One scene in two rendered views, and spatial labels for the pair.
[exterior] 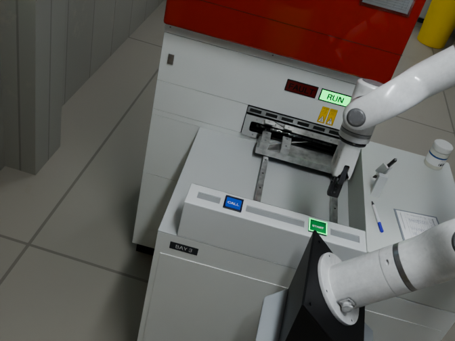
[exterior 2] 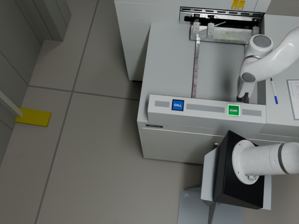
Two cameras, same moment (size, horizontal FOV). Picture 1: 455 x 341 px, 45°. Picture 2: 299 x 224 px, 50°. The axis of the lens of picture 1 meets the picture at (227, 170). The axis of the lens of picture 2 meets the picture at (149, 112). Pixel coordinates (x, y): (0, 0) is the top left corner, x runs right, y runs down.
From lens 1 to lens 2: 0.71 m
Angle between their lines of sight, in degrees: 31
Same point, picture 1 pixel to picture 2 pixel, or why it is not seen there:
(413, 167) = not seen: outside the picture
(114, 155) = (105, 13)
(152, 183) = (131, 53)
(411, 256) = (289, 162)
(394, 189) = not seen: hidden behind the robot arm
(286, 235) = (213, 120)
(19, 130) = (43, 21)
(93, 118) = not seen: outside the picture
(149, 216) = (135, 68)
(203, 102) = (149, 9)
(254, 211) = (191, 107)
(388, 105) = (272, 71)
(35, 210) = (70, 67)
